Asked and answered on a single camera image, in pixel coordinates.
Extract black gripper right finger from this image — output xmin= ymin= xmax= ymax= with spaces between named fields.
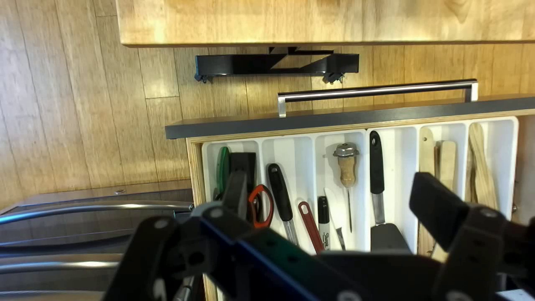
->
xmin=408 ymin=171 xmax=535 ymax=301

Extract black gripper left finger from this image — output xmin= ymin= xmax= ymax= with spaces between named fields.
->
xmin=102 ymin=169 xmax=253 ymax=301

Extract short wooden spatula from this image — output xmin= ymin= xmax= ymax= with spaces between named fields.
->
xmin=432 ymin=139 xmax=460 ymax=264

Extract narrow wooden spatula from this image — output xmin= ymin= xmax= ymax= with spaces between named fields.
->
xmin=417 ymin=127 xmax=438 ymax=258

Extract open wooden utensil drawer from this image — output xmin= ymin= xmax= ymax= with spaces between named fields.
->
xmin=199 ymin=116 xmax=520 ymax=264

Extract wooden drawer with grey front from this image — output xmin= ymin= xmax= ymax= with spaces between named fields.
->
xmin=164 ymin=97 xmax=535 ymax=301

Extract stainless steel gas range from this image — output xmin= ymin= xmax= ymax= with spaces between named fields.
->
xmin=0 ymin=186 xmax=196 ymax=301

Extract wide wooden spoon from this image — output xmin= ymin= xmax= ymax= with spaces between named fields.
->
xmin=467 ymin=122 xmax=502 ymax=213

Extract black turner with steel neck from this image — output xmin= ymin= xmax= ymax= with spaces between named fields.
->
xmin=368 ymin=129 xmax=415 ymax=254

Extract black block utensil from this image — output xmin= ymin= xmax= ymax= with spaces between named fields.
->
xmin=228 ymin=151 xmax=260 ymax=191

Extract wooden robot platform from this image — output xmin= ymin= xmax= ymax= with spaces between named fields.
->
xmin=114 ymin=0 xmax=535 ymax=47

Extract green handled utensil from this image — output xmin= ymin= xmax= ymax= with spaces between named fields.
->
xmin=214 ymin=146 xmax=233 ymax=201

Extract red handled scissors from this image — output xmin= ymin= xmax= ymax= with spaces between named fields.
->
xmin=246 ymin=183 xmax=276 ymax=231

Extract black handled knife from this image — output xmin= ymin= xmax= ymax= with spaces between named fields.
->
xmin=266 ymin=162 xmax=301 ymax=248

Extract wooden handled strainer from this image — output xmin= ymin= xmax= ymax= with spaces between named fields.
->
xmin=331 ymin=142 xmax=362 ymax=234

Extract small black handled tool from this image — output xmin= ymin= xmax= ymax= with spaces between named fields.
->
xmin=316 ymin=194 xmax=348 ymax=251

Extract red handled peeler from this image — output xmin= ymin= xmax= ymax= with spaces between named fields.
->
xmin=296 ymin=199 xmax=326 ymax=256

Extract steel drawer handle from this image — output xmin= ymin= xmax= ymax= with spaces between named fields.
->
xmin=276 ymin=79 xmax=480 ymax=119

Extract black metal bracket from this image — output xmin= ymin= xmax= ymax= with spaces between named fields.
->
xmin=194 ymin=47 xmax=362 ymax=86

